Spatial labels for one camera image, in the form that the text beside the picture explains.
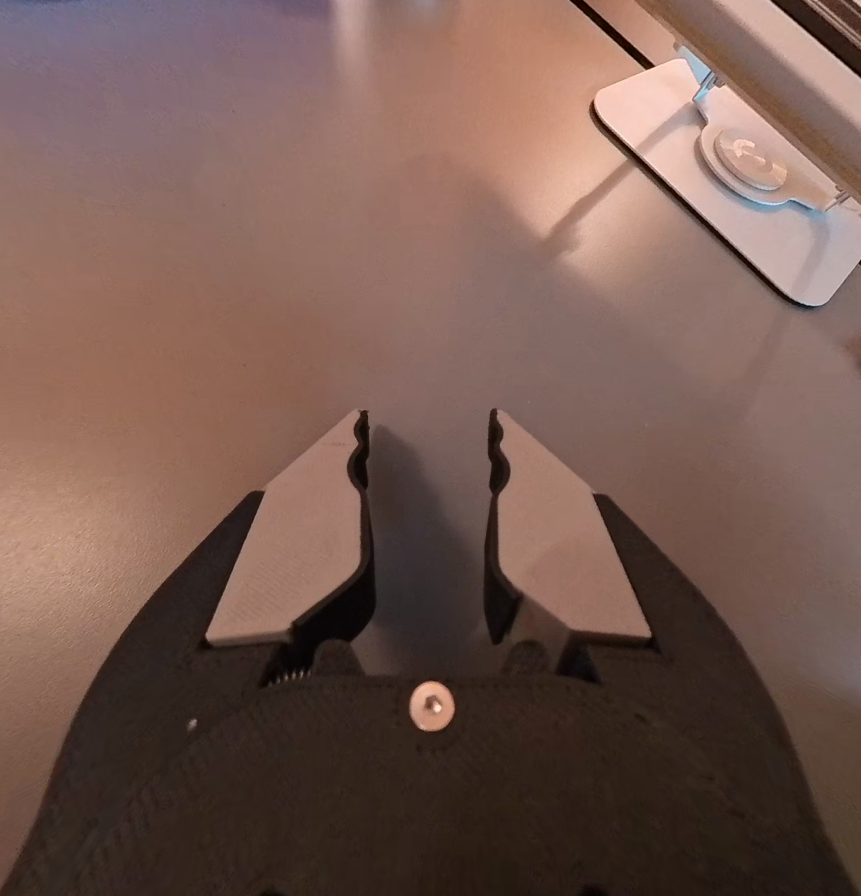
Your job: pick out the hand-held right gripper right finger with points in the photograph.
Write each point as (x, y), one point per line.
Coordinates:
(570, 560)

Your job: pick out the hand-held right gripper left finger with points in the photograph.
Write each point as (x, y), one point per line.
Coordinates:
(297, 560)

